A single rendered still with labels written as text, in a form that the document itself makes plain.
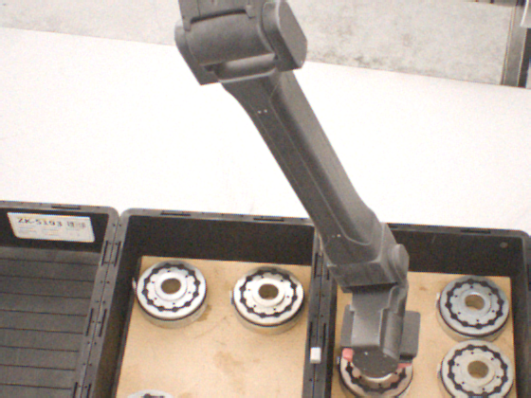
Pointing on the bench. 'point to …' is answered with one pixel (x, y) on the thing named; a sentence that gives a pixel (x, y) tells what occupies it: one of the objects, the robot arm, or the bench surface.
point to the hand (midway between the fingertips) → (376, 362)
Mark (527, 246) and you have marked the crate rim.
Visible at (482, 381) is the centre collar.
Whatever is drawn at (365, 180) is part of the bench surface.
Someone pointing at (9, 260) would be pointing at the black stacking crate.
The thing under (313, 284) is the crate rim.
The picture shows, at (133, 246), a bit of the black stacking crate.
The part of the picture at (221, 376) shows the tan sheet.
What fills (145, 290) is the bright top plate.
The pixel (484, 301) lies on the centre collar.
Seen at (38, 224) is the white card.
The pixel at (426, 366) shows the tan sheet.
